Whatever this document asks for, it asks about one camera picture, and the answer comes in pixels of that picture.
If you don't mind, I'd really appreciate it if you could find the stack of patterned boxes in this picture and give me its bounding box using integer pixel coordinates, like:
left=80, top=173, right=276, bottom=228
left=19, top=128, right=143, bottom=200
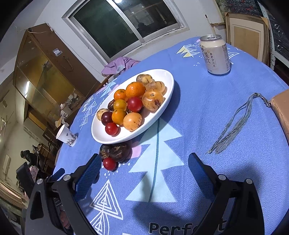
left=217, top=0, right=263, bottom=16

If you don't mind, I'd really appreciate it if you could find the sliding glass window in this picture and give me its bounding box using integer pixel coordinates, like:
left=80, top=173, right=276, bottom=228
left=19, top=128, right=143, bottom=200
left=62, top=0, right=189, bottom=65

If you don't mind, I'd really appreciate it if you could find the white metal shelf rack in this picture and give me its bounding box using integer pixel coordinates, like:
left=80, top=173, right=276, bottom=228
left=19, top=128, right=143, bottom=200
left=257, top=0, right=276, bottom=70

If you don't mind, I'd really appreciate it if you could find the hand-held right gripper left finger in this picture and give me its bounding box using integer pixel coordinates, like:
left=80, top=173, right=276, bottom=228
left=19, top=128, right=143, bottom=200
left=24, top=154, right=102, bottom=235

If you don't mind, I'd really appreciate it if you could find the white oval plate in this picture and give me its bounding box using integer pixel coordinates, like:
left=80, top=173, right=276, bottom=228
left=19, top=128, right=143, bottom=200
left=91, top=69, right=175, bottom=144

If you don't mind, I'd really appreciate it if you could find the pale orange round fruit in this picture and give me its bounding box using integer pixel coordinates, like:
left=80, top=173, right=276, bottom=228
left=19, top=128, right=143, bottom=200
left=123, top=112, right=143, bottom=132

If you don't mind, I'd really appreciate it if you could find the dark purple plum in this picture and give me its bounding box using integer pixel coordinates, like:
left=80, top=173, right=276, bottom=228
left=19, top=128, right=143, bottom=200
left=101, top=112, right=113, bottom=126

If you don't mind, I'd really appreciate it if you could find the person's left hand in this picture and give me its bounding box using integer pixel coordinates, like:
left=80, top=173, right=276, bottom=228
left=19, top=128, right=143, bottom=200
left=59, top=210, right=71, bottom=230

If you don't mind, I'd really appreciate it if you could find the white printed paper cup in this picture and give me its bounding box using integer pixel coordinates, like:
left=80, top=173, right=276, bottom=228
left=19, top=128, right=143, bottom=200
left=56, top=124, right=78, bottom=147

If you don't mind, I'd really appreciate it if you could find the purple garment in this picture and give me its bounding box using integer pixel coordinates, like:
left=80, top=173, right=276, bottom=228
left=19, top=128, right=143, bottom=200
left=101, top=57, right=140, bottom=76

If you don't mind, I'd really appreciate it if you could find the tan spotted round fruit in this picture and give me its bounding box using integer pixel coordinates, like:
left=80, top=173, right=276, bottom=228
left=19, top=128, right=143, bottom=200
left=146, top=81, right=167, bottom=95
left=96, top=108, right=110, bottom=121

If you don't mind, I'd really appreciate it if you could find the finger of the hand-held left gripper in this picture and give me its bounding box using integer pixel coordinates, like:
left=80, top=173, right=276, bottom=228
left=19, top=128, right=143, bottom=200
left=46, top=168, right=66, bottom=182

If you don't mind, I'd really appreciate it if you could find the yellow-orange mandarin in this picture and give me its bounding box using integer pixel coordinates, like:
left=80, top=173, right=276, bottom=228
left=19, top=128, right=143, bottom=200
left=113, top=99, right=128, bottom=111
left=111, top=109, right=127, bottom=125

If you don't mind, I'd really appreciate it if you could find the blue printed tablecloth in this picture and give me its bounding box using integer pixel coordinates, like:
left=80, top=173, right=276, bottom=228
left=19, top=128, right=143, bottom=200
left=53, top=37, right=289, bottom=235

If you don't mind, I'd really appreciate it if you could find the black patterned panel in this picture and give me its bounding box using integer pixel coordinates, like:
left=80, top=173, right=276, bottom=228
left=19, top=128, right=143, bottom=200
left=269, top=12, right=289, bottom=53

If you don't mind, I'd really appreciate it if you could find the brown-spotted orange fruit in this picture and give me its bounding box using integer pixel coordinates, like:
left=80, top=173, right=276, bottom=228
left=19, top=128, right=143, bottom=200
left=141, top=89, right=164, bottom=111

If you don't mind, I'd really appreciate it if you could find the white drink can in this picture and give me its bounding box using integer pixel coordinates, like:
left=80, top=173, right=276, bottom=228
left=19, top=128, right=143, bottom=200
left=199, top=34, right=231, bottom=76

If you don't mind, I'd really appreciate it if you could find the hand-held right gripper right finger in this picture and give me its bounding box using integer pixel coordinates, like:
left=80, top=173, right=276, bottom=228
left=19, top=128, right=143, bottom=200
left=188, top=153, right=265, bottom=235

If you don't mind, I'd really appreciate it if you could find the large oblong tan fruit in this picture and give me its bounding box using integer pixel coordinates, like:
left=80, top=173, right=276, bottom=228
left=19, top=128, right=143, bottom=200
left=136, top=74, right=153, bottom=84

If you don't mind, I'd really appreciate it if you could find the wooden chair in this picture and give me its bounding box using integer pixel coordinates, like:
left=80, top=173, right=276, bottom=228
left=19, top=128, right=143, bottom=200
left=99, top=75, right=115, bottom=88

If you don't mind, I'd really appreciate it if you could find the small red plum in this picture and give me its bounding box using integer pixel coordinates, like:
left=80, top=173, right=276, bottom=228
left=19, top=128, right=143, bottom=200
left=103, top=157, right=118, bottom=171
left=105, top=122, right=119, bottom=135
left=127, top=97, right=143, bottom=113

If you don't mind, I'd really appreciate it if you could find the bright orange tangerine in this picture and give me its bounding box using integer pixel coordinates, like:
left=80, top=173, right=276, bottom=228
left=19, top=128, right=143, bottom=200
left=126, top=82, right=146, bottom=99
left=113, top=89, right=127, bottom=101

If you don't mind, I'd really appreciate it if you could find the cardboard box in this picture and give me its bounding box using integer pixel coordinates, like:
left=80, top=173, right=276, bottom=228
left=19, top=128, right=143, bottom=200
left=225, top=12, right=271, bottom=64

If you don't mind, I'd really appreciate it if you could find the wooden glass-door cabinet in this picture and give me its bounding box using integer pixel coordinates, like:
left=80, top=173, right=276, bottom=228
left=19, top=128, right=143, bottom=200
left=12, top=24, right=102, bottom=127

